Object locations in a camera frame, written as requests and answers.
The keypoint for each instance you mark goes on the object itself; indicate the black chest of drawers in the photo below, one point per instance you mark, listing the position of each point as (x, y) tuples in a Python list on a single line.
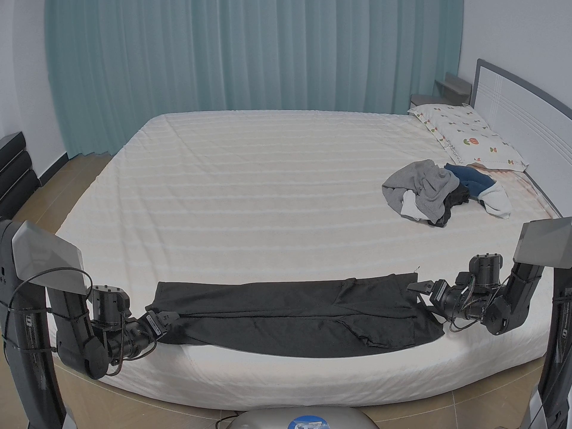
[(15, 172)]

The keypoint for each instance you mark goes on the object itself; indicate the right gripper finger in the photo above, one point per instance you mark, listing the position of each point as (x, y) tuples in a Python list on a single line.
[(420, 287)]

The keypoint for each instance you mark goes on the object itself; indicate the black trousers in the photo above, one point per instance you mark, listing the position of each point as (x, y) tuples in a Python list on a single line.
[(290, 320)]

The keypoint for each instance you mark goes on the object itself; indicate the pile of clothes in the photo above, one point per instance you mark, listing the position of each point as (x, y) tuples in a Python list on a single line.
[(424, 186)]

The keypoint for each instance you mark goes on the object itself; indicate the grey bedside table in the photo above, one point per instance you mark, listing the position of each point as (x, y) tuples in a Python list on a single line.
[(447, 92)]

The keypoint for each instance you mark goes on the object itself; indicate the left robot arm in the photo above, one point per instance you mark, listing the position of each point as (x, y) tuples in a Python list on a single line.
[(67, 320)]

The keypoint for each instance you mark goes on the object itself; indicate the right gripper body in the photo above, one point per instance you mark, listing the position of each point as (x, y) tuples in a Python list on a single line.
[(456, 302)]

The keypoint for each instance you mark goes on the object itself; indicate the blue-green curtain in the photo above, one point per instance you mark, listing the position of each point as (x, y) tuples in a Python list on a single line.
[(250, 43)]

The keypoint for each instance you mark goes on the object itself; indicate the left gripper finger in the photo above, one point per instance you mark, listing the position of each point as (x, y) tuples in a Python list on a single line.
[(170, 319)]

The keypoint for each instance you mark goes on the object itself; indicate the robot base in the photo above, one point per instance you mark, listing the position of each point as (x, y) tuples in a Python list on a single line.
[(304, 419)]

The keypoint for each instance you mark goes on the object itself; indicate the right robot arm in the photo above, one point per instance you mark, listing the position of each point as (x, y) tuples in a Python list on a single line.
[(527, 284)]

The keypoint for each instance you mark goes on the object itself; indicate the white printed pillow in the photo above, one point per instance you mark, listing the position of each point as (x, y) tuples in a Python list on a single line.
[(469, 134)]

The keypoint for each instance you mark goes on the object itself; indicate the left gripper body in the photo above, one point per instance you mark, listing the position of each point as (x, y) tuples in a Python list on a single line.
[(136, 338)]

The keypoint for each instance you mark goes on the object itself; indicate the bed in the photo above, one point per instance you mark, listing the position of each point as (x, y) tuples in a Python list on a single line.
[(268, 186)]

